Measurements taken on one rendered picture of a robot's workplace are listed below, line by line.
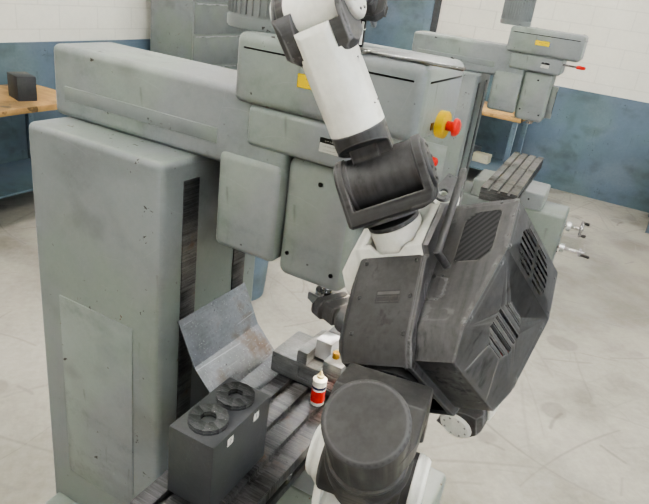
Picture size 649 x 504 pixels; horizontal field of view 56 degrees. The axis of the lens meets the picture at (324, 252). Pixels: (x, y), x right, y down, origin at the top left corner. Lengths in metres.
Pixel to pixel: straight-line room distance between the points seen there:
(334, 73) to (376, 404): 0.47
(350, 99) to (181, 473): 0.91
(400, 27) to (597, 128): 2.74
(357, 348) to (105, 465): 1.42
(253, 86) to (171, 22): 5.20
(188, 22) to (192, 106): 4.90
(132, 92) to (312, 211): 0.60
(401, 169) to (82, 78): 1.15
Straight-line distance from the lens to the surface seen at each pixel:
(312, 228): 1.48
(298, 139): 1.42
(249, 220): 1.55
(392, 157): 0.95
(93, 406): 2.13
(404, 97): 1.28
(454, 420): 1.45
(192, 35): 6.47
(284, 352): 1.84
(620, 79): 7.85
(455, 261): 0.97
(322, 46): 0.91
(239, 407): 1.43
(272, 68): 1.43
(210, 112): 1.57
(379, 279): 0.99
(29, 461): 3.01
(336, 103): 0.92
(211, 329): 1.88
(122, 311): 1.82
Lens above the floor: 2.02
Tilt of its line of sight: 24 degrees down
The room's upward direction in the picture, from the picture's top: 8 degrees clockwise
